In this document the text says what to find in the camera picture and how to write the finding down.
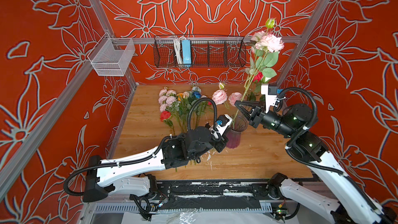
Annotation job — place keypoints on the purple ribbed glass vase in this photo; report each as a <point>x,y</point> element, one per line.
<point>234,134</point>

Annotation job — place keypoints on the red rose flower stem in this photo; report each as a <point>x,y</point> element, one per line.
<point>166,117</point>

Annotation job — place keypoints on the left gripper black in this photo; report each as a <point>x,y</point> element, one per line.
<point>221,141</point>

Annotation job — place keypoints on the pink carnation spray stem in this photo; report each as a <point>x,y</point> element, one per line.
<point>265,47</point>

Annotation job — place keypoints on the mixed flower bunch on table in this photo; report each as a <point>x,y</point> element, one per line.
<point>187,109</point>

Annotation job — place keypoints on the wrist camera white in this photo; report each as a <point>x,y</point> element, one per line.
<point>271,92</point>
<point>222,123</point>

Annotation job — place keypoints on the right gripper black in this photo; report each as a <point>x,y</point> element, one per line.
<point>257,117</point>

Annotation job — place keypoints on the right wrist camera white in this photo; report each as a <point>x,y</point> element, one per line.
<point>271,92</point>

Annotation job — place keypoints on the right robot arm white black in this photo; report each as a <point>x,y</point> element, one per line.
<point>292,112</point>

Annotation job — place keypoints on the pink peony flower stem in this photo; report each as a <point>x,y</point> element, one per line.
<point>221,97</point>

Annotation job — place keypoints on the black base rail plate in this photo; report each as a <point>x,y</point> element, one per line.
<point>217,195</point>

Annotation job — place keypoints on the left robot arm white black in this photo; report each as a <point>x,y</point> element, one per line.
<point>102,177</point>

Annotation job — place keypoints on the black wire wall basket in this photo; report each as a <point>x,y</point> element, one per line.
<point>207,51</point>

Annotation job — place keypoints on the white mesh wall basket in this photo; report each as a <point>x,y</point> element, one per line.
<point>112,56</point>

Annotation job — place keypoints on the blue flat box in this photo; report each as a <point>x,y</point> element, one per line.
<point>186,52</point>

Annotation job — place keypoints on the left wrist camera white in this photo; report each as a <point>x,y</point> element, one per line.
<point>222,123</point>

